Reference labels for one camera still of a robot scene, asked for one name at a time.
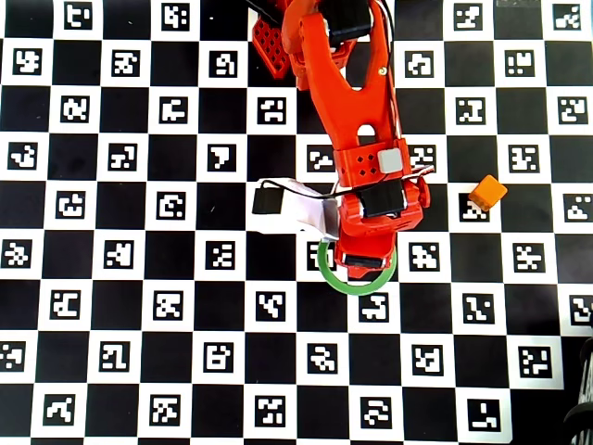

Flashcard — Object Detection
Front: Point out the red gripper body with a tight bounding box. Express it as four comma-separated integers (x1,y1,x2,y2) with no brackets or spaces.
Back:
333,173,432,279

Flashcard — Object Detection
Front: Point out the orange cube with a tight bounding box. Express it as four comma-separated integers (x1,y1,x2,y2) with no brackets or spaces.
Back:
467,174,509,213

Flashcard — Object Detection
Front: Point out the red perforated robot base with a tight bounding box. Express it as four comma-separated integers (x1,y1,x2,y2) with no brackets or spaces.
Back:
251,17,309,92

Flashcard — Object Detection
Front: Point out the black white marker checkerboard mat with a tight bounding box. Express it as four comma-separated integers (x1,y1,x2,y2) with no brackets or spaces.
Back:
0,0,593,441

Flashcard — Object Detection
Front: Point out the green flat ring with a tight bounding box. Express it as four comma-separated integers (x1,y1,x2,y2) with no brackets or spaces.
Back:
317,238,398,297

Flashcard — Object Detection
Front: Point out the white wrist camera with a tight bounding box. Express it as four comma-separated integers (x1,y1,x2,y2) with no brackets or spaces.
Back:
251,177,344,242

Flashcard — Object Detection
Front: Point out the thin black camera cable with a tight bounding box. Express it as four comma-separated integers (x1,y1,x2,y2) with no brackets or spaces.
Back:
259,164,436,200

